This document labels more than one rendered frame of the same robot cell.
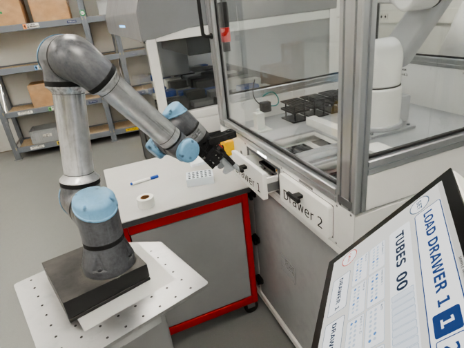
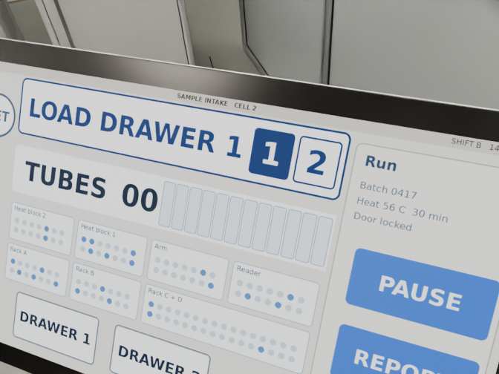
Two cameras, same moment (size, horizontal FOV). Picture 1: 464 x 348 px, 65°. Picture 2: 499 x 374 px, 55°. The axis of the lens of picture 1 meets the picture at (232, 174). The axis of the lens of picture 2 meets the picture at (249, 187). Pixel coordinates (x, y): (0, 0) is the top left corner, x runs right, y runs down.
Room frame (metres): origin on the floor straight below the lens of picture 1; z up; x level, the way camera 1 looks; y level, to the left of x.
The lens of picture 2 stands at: (0.29, 0.06, 1.40)
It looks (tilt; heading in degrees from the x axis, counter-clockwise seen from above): 46 degrees down; 271
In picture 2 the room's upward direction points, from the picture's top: 6 degrees counter-clockwise
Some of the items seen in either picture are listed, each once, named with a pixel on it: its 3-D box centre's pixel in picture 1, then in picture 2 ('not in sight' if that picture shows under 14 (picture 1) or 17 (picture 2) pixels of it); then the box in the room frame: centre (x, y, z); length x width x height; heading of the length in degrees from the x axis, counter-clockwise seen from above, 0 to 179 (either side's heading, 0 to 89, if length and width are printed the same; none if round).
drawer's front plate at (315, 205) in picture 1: (303, 202); not in sight; (1.04, -0.22, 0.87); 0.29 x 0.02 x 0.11; 20
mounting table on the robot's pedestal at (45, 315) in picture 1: (112, 297); not in sight; (0.89, 0.41, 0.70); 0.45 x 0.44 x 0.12; 126
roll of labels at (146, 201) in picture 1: (146, 201); not in sight; (1.36, 0.37, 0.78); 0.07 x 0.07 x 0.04
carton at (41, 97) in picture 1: (49, 92); not in sight; (4.74, 2.18, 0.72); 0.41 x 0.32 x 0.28; 106
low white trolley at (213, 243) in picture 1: (181, 241); not in sight; (1.62, 0.30, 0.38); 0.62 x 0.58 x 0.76; 20
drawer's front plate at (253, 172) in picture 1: (248, 172); not in sight; (1.32, -0.07, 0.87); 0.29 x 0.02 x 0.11; 20
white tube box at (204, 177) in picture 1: (199, 177); not in sight; (1.53, 0.15, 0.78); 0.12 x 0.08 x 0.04; 94
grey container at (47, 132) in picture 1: (48, 132); not in sight; (4.69, 2.32, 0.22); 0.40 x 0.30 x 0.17; 106
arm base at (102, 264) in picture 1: (106, 249); not in sight; (0.90, 0.39, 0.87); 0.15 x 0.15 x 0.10
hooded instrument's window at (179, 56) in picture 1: (201, 56); not in sight; (3.07, 0.14, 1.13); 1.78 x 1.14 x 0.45; 20
